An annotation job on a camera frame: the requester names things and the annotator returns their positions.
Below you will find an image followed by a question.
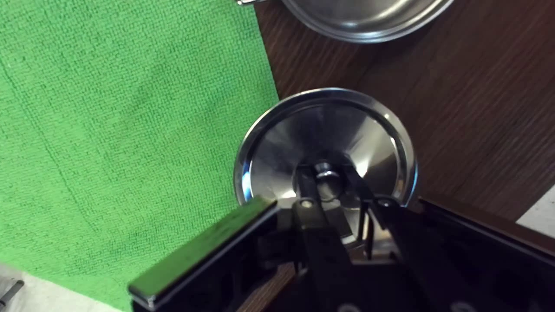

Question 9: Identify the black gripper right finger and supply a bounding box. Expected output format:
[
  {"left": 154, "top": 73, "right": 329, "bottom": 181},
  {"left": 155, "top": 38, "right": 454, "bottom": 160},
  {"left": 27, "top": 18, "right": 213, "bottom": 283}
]
[{"left": 345, "top": 165, "right": 555, "bottom": 312}]

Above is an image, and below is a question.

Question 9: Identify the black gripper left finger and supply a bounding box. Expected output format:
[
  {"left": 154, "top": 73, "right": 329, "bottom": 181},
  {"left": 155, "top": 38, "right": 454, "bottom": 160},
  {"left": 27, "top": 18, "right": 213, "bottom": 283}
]
[{"left": 126, "top": 163, "right": 351, "bottom": 312}]

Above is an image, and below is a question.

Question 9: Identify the round metal dish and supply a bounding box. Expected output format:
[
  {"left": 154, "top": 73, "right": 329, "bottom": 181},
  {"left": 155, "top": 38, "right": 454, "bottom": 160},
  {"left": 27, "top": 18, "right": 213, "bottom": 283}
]
[{"left": 232, "top": 85, "right": 421, "bottom": 212}]

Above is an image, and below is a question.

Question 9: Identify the small silver steel pot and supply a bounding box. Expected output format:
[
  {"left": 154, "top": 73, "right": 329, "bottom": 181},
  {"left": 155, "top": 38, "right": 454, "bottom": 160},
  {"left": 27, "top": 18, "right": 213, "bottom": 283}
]
[{"left": 234, "top": 0, "right": 456, "bottom": 45}]

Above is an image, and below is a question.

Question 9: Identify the green microfiber cloth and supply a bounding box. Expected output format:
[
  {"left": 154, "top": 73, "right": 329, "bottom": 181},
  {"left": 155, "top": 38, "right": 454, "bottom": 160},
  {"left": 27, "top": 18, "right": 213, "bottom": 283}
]
[{"left": 0, "top": 0, "right": 282, "bottom": 312}]

